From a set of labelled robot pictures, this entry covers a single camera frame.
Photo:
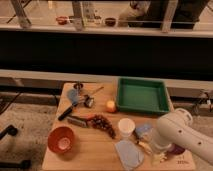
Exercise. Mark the dark bowl in background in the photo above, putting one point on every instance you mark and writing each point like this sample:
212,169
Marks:
110,22

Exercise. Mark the red bowl in background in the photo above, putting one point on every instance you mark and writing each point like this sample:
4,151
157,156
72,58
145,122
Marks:
62,20

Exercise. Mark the orange bowl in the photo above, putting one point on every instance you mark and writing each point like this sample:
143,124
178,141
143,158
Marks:
61,140

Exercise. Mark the light blue towel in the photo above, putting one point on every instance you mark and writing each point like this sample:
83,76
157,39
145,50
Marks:
130,156

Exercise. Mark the orange fruit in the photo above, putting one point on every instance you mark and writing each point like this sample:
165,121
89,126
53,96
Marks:
111,106

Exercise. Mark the purple bowl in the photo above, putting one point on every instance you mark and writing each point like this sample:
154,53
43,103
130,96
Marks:
176,150

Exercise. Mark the white plastic cup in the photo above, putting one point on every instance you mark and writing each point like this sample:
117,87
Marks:
126,127

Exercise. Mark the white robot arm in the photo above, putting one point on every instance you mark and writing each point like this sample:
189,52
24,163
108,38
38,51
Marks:
175,128

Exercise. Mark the small metal strainer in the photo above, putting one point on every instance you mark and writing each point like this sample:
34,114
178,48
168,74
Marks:
78,87

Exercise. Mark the bunch of dark grapes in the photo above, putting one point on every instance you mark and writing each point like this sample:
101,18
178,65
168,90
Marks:
102,123

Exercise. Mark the metal measuring cup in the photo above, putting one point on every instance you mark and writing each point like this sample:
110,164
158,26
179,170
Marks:
89,99

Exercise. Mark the person in background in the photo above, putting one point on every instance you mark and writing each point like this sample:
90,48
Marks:
150,14

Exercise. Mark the green plastic tray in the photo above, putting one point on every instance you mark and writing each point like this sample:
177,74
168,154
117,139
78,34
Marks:
142,96

